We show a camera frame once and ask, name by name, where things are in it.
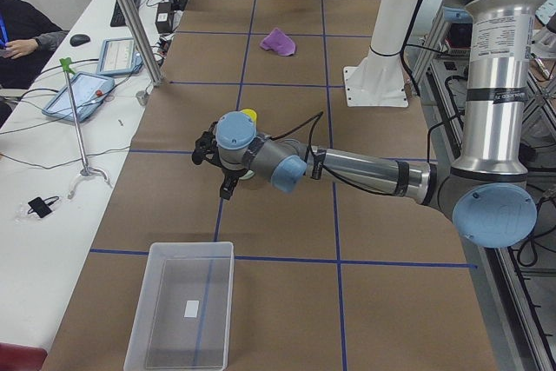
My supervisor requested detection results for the green tipped reacher grabber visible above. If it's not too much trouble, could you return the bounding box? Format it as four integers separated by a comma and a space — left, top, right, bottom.
60, 57, 112, 200

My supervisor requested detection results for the yellow plastic cup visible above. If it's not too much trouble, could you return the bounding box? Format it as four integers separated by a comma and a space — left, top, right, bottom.
241, 109, 257, 124

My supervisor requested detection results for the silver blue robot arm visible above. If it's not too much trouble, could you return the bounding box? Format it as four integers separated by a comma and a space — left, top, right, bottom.
208, 0, 546, 248

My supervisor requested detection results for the purple cloth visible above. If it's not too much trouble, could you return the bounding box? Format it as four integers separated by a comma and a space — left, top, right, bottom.
259, 28, 296, 56

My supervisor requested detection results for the small black device with strap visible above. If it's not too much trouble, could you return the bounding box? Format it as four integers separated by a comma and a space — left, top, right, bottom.
27, 195, 60, 218

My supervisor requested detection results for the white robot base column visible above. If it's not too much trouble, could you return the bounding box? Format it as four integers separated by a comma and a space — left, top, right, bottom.
343, 0, 418, 108

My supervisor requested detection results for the black computer mouse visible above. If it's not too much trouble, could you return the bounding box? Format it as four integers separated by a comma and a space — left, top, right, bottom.
69, 34, 90, 47

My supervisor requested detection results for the blue teach pendant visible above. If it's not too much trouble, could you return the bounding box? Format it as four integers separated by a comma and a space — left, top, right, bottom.
96, 37, 142, 76
42, 72, 116, 123

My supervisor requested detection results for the far blue teach pendant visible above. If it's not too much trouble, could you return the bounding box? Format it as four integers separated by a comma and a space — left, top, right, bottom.
96, 37, 142, 76

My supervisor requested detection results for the black power adapter box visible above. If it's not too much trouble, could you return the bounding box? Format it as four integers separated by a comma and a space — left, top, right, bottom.
156, 2, 175, 34

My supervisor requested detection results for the light green bowl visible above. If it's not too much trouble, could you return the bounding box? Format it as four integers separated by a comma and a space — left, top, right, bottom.
241, 170, 255, 180

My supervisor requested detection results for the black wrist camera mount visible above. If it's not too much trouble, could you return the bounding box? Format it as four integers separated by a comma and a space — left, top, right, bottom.
191, 122, 217, 165

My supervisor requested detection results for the black keyboard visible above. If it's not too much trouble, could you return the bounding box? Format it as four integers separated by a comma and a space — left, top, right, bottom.
109, 0, 143, 28

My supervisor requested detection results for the aluminium frame post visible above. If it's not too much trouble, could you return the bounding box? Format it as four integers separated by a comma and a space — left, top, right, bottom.
116, 0, 163, 87

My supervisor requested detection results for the seated person in black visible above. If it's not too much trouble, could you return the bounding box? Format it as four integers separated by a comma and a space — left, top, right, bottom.
0, 0, 70, 129

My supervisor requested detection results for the clear plastic box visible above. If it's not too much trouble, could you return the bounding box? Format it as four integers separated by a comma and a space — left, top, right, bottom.
123, 242, 235, 370

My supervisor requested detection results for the near blue teach pendant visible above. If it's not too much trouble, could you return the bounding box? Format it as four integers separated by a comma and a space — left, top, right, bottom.
42, 72, 116, 123

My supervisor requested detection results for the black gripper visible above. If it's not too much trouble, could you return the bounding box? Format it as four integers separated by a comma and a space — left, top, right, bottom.
219, 159, 250, 200

